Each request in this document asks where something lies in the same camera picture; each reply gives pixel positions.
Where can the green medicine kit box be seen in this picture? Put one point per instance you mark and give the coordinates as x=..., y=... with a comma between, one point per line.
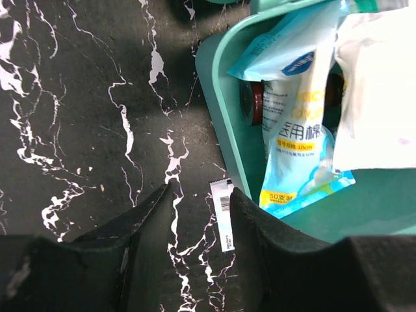
x=380, y=202

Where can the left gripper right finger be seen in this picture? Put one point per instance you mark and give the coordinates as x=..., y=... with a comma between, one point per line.
x=282, y=269

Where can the brown bottle orange cap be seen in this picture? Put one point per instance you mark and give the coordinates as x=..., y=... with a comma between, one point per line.
x=251, y=101

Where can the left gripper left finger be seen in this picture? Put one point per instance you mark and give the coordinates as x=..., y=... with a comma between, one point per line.
x=118, y=266

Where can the white green medicine bottle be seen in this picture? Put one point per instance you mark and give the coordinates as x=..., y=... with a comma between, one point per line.
x=374, y=6

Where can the blue cotton swab bag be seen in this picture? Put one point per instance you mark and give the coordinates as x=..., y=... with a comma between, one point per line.
x=293, y=61

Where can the white gauze packet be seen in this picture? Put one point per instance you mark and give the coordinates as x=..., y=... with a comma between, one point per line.
x=376, y=52

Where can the white blue bandage box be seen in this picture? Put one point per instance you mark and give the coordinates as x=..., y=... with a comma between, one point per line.
x=221, y=191

